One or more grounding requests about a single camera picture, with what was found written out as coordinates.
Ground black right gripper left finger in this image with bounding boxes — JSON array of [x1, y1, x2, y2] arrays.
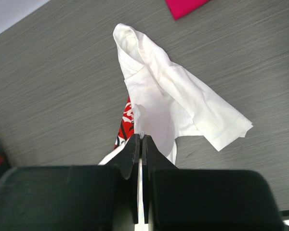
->
[[0, 134, 140, 231]]

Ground folded magenta t-shirt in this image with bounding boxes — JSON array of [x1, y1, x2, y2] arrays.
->
[[165, 0, 210, 20]]

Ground white t-shirt with red print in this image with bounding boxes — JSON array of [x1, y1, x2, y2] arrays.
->
[[97, 23, 254, 231]]

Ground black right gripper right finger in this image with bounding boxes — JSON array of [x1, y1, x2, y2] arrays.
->
[[142, 135, 284, 231]]

